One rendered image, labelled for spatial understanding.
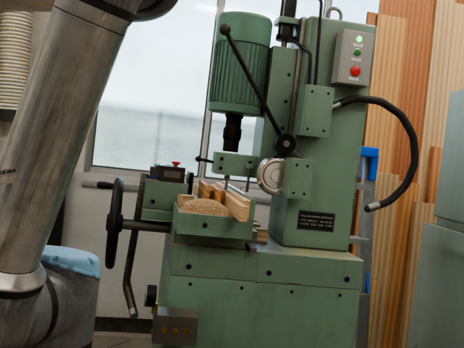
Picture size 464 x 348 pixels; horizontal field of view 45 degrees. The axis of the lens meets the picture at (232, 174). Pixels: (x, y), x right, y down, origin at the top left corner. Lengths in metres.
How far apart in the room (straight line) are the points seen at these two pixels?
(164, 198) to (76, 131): 0.91
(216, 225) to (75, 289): 0.57
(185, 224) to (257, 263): 0.26
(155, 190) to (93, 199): 1.32
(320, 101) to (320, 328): 0.67
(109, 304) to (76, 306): 2.06
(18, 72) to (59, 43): 2.04
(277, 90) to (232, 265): 0.56
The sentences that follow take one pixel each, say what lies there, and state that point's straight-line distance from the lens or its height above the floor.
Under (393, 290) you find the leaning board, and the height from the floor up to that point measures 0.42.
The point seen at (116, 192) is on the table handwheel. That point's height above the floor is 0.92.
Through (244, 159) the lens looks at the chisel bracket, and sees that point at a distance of 1.78.
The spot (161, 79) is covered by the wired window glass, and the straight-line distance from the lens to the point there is 3.11.
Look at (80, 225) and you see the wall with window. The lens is 3.06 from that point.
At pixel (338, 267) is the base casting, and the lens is 1.71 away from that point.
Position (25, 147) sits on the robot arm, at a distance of 0.88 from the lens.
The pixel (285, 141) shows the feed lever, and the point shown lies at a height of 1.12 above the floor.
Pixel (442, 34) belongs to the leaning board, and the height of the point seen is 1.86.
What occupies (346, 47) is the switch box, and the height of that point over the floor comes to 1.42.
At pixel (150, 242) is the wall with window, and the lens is 3.08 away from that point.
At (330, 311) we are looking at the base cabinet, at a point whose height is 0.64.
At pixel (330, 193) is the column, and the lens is 1.78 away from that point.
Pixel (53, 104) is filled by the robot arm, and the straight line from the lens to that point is 0.85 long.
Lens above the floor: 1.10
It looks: 3 degrees down
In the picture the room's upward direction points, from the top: 7 degrees clockwise
